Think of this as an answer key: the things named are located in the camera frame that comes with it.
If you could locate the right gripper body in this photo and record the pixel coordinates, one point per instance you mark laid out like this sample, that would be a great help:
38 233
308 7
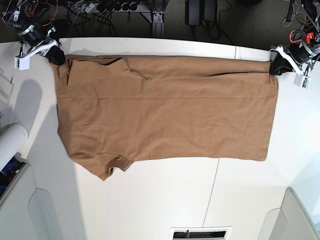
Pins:
39 39

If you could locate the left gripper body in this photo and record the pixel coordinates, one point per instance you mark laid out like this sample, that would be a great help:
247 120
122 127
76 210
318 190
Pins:
302 56

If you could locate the brown t-shirt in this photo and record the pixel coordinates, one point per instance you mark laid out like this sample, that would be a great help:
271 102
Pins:
117 110

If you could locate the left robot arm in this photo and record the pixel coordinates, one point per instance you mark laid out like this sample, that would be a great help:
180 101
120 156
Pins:
307 13

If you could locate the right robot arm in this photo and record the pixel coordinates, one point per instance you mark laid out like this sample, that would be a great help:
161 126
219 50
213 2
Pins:
33 21

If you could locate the clear plastic container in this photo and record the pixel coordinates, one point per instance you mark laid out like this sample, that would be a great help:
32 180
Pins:
6 89

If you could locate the black power adapter right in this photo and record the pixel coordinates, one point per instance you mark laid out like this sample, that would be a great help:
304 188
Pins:
210 10

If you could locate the black power adapter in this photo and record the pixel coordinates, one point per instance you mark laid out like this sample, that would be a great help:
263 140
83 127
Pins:
210 10
192 12

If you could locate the white cylinder roll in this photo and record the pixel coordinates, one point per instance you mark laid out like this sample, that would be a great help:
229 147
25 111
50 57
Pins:
11 140

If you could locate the black power adapter left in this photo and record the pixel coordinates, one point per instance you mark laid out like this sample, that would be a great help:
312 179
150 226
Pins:
192 12

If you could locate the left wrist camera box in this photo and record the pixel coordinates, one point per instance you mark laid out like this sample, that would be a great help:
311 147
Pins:
302 81

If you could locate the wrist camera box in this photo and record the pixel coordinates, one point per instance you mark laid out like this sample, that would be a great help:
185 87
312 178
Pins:
22 63
302 81

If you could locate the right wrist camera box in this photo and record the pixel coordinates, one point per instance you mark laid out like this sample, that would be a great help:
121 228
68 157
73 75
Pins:
22 63

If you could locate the aluminium frame post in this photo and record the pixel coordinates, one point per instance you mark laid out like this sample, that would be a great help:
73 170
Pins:
155 15

